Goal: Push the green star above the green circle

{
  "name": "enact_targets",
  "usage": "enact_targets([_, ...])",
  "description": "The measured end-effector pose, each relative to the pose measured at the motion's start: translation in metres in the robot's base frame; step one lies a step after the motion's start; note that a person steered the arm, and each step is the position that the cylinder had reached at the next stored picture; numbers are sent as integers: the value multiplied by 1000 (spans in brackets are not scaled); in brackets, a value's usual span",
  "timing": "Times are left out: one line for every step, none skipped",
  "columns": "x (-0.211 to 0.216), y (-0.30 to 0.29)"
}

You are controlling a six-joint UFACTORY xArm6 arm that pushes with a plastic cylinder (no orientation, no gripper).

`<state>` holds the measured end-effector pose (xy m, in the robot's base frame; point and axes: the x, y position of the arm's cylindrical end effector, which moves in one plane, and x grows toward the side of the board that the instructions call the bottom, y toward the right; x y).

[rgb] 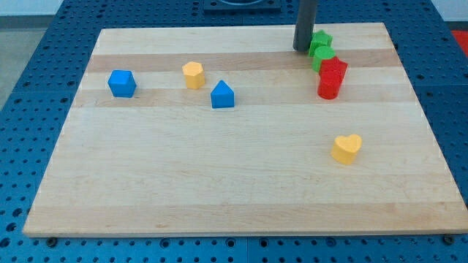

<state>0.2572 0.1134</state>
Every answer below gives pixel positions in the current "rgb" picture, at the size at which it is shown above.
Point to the green cylinder block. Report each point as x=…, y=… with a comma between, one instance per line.
x=320, y=54

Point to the wooden board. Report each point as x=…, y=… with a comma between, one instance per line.
x=165, y=163

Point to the red cylinder block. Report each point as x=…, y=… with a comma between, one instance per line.
x=329, y=84

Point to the blue triangle block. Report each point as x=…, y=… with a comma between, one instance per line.
x=222, y=96

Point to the blue cube block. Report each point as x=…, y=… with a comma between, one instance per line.
x=122, y=83

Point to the green star block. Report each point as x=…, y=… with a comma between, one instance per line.
x=319, y=39

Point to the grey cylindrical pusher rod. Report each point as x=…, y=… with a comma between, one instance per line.
x=304, y=26

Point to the yellow heart block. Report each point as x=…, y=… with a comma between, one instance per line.
x=346, y=148

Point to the yellow hexagon block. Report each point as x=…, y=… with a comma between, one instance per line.
x=194, y=75

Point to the red star block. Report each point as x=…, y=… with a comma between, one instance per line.
x=333, y=65

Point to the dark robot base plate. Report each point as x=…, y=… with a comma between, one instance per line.
x=241, y=5

